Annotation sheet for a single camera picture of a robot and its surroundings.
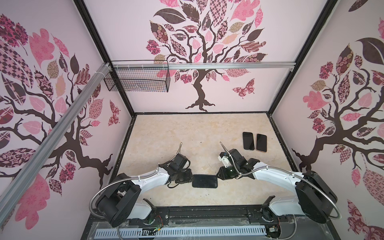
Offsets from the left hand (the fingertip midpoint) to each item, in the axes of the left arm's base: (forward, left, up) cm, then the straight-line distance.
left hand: (193, 181), depth 85 cm
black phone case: (0, -7, 0) cm, 7 cm away
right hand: (+3, -14, +3) cm, 15 cm away
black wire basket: (+57, +36, +33) cm, 75 cm away
